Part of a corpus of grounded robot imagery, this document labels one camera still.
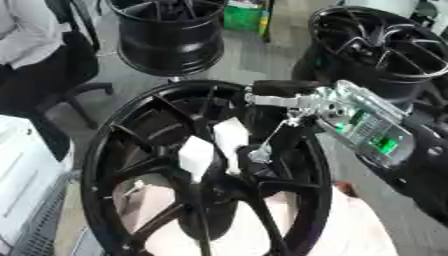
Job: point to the black spoked wheel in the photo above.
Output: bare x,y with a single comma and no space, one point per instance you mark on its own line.
102,156

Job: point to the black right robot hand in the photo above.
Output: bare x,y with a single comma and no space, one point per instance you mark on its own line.
279,115

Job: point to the white cabinet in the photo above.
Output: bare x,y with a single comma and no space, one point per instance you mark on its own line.
26,186

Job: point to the black office chair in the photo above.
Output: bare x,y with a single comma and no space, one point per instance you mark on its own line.
81,66

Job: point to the black spoked wheel rim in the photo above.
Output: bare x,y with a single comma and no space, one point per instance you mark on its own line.
385,63

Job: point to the green box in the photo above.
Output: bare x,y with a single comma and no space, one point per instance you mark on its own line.
245,16

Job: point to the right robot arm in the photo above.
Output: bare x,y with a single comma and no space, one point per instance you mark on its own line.
373,133

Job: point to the person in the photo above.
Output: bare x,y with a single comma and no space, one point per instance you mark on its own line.
26,36

